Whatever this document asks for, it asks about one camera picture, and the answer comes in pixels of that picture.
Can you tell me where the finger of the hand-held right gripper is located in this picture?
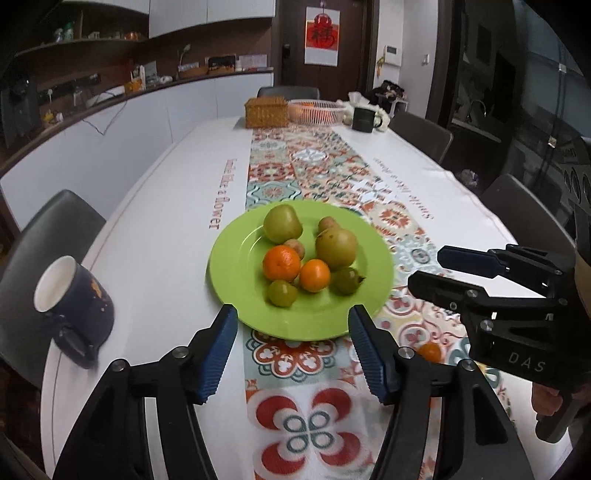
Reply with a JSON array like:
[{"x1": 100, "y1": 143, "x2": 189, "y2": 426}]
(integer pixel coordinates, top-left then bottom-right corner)
[
  {"x1": 407, "y1": 271, "x2": 568, "y2": 324},
  {"x1": 437, "y1": 244, "x2": 561, "y2": 289}
]

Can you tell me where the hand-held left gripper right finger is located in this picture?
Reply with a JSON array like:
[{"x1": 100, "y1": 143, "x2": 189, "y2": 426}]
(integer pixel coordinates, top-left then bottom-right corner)
[{"x1": 348, "y1": 305, "x2": 525, "y2": 480}]

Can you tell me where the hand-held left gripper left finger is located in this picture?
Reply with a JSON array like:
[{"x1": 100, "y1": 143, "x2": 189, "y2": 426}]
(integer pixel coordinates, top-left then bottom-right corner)
[{"x1": 53, "y1": 304, "x2": 239, "y2": 480}]

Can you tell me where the green persimmon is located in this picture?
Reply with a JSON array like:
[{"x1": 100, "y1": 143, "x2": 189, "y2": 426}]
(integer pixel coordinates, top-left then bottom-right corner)
[
  {"x1": 269, "y1": 280, "x2": 298, "y2": 308},
  {"x1": 330, "y1": 268, "x2": 366, "y2": 296}
]

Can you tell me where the green plate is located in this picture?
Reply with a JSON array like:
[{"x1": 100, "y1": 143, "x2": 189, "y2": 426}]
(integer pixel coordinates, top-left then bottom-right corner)
[{"x1": 210, "y1": 200, "x2": 394, "y2": 341}]

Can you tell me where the green pear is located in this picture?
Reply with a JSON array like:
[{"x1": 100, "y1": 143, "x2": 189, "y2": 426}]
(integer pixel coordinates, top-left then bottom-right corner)
[
  {"x1": 315, "y1": 227, "x2": 358, "y2": 271},
  {"x1": 263, "y1": 204, "x2": 304, "y2": 244}
]

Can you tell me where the person's right hand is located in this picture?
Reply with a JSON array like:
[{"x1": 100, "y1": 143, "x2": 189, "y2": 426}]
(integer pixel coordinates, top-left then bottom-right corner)
[{"x1": 530, "y1": 383, "x2": 563, "y2": 420}]

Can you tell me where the grey chair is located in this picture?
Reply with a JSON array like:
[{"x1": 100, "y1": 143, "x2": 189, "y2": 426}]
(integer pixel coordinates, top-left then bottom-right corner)
[
  {"x1": 257, "y1": 86, "x2": 320, "y2": 99},
  {"x1": 390, "y1": 111, "x2": 454, "y2": 164},
  {"x1": 0, "y1": 189, "x2": 107, "y2": 388},
  {"x1": 480, "y1": 174, "x2": 575, "y2": 254}
]

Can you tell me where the white patterned tablecloth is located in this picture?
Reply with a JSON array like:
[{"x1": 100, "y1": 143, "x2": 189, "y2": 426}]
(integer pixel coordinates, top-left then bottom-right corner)
[{"x1": 41, "y1": 115, "x2": 578, "y2": 480}]

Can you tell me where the dark blue mug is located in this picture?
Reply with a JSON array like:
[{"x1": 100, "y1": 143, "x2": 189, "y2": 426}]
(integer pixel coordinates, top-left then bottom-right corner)
[{"x1": 34, "y1": 255, "x2": 115, "y2": 370}]

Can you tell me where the white cloth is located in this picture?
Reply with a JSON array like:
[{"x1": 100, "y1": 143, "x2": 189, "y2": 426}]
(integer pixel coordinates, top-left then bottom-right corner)
[{"x1": 336, "y1": 92, "x2": 394, "y2": 133}]

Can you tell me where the dark green mug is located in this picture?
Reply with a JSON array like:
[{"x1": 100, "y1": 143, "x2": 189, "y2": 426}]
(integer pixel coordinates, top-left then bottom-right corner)
[{"x1": 352, "y1": 105, "x2": 384, "y2": 134}]

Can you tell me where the black bag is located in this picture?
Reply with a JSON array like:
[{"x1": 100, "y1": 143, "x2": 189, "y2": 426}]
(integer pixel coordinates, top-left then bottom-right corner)
[{"x1": 369, "y1": 80, "x2": 409, "y2": 112}]

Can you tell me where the glass sliding door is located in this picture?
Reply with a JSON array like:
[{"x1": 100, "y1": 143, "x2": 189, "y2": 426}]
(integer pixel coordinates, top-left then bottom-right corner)
[{"x1": 508, "y1": 0, "x2": 591, "y2": 185}]

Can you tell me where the dark brown door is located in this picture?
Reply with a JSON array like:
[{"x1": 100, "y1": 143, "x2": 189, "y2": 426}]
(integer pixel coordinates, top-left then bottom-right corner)
[{"x1": 271, "y1": 0, "x2": 377, "y2": 100}]

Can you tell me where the wicker box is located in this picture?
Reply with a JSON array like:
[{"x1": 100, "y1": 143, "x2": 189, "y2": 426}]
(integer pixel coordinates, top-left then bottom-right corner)
[{"x1": 244, "y1": 96, "x2": 290, "y2": 129}]

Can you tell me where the white counter cabinet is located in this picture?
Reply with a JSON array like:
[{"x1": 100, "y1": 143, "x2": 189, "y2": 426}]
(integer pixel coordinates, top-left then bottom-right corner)
[{"x1": 0, "y1": 67, "x2": 274, "y2": 227}]

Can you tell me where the black box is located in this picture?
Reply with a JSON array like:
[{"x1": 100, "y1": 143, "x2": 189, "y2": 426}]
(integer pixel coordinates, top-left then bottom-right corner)
[{"x1": 206, "y1": 54, "x2": 237, "y2": 74}]

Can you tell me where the black coffee machine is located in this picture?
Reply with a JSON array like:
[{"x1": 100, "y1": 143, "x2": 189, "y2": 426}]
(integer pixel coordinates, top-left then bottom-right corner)
[{"x1": 11, "y1": 74, "x2": 42, "y2": 136}]

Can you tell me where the white upper cabinet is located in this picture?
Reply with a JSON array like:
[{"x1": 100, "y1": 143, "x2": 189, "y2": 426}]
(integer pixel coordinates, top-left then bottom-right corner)
[{"x1": 148, "y1": 0, "x2": 276, "y2": 38}]

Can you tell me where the red and white wall poster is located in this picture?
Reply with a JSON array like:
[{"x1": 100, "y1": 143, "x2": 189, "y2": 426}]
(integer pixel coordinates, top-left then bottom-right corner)
[{"x1": 304, "y1": 6, "x2": 341, "y2": 66}]

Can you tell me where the wooden wall shelf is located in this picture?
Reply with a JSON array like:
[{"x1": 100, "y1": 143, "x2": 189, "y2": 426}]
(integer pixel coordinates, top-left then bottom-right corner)
[{"x1": 14, "y1": 0, "x2": 151, "y2": 57}]

